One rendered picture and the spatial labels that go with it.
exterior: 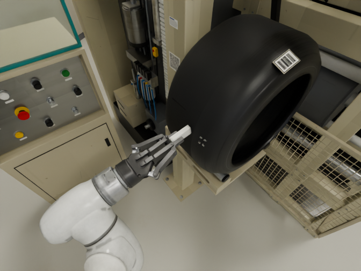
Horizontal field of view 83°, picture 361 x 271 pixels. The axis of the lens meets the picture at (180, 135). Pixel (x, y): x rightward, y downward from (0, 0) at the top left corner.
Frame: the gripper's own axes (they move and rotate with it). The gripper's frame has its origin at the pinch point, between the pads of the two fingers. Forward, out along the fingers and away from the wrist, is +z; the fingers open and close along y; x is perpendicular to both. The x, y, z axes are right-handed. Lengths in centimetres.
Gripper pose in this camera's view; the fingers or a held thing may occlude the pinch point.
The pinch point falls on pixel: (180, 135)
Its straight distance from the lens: 60.0
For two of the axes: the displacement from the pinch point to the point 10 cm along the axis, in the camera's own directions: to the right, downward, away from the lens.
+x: 1.1, 5.4, 8.3
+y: -6.1, -6.2, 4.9
